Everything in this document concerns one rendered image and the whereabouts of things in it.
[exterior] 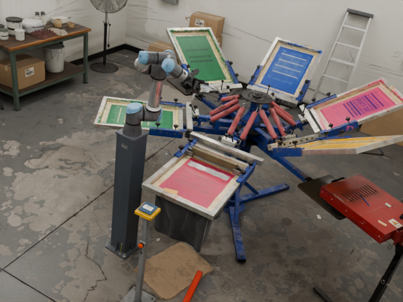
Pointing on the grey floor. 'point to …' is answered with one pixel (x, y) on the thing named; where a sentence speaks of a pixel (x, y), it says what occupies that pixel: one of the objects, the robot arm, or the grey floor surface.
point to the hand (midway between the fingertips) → (207, 91)
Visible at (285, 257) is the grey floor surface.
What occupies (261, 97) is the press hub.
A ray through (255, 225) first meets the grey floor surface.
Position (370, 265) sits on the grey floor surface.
